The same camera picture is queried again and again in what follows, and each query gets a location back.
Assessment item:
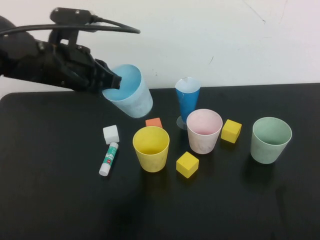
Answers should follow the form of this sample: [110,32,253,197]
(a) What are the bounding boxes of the white foam cube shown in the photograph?
[102,124,120,145]

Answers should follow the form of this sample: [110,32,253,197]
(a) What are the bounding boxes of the yellow foam cube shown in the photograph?
[220,119,243,144]
[176,151,200,179]

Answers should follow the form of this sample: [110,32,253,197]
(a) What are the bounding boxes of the green plastic cup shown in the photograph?
[250,116,293,165]

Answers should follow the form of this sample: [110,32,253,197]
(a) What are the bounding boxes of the blue paper cone on stand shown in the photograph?
[174,77,201,131]

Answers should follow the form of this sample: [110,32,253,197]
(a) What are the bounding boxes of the pink plastic cup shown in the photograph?
[186,108,224,155]

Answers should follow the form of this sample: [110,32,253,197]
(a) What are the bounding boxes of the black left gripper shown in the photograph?
[34,41,123,94]

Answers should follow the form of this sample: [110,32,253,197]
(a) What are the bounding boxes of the light blue plastic cup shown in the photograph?
[101,64,154,120]

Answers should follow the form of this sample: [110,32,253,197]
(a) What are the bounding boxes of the white green glue stick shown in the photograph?
[98,141,119,177]

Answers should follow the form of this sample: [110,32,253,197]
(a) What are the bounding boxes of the orange foam cube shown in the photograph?
[145,117,164,129]

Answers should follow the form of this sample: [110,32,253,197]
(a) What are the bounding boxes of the yellow plastic cup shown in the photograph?
[132,126,171,173]

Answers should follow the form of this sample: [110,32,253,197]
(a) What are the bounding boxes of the black left camera cable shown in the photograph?
[0,16,141,36]

